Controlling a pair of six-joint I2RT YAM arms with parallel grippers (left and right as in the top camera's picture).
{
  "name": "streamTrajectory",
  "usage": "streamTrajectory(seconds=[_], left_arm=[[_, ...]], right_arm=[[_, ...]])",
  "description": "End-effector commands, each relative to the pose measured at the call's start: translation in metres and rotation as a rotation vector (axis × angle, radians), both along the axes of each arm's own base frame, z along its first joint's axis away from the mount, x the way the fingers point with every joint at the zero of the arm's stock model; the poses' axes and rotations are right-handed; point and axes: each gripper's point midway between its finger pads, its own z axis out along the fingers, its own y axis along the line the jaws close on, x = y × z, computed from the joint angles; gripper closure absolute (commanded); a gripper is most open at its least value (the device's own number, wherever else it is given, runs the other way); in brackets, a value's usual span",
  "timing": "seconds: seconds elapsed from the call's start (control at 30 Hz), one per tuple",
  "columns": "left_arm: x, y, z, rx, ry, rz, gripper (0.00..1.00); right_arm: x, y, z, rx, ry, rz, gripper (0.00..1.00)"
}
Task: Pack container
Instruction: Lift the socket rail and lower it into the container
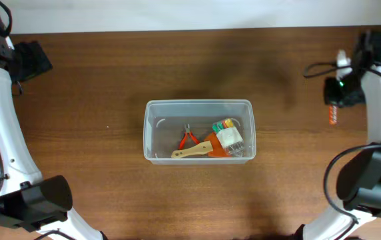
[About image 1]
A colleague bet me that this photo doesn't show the orange scraper wooden handle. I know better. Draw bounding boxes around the orange scraper wooden handle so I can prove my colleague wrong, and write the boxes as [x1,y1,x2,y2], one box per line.
[171,133,230,159]

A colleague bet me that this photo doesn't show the red handled cutting pliers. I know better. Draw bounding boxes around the red handled cutting pliers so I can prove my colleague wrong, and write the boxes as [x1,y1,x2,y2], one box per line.
[178,124,200,150]

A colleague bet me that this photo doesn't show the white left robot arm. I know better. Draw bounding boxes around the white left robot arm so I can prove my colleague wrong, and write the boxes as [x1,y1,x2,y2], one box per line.
[0,39,106,239]

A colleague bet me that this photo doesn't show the clear plastic storage box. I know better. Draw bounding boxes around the clear plastic storage box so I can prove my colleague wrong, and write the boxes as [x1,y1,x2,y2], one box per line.
[143,99,256,165]

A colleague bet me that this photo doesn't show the pack of AA batteries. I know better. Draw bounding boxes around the pack of AA batteries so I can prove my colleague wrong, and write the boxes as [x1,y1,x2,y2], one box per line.
[212,118,244,157]

